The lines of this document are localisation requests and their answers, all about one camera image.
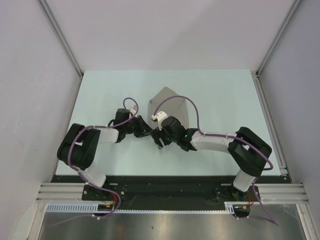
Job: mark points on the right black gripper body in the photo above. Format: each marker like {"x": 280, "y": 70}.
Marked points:
{"x": 157, "y": 133}

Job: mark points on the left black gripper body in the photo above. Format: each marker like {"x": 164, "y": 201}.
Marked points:
{"x": 136, "y": 127}

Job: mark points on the grey cloth napkin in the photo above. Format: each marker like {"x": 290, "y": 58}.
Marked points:
{"x": 176, "y": 107}

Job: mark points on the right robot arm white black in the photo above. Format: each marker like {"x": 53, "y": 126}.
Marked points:
{"x": 248, "y": 150}

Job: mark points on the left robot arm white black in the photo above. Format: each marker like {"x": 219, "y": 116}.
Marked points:
{"x": 79, "y": 146}

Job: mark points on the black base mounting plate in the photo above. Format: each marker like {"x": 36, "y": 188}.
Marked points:
{"x": 176, "y": 204}

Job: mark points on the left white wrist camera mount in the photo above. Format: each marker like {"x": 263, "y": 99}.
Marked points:
{"x": 134, "y": 110}

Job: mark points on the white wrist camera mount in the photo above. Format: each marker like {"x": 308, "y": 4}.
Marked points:
{"x": 134, "y": 110}
{"x": 159, "y": 117}

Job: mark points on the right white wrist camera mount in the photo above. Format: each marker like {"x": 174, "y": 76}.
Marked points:
{"x": 159, "y": 117}

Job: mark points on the white slotted cable duct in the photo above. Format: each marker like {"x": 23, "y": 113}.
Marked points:
{"x": 99, "y": 208}

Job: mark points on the aluminium front rail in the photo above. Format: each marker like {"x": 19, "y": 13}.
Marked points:
{"x": 278, "y": 193}

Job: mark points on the left aluminium frame post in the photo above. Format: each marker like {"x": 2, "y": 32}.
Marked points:
{"x": 48, "y": 13}

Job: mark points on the aluminium frame post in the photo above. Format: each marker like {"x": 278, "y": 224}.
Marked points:
{"x": 279, "y": 35}
{"x": 48, "y": 13}

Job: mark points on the right aluminium frame post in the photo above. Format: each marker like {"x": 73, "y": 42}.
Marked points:
{"x": 279, "y": 35}

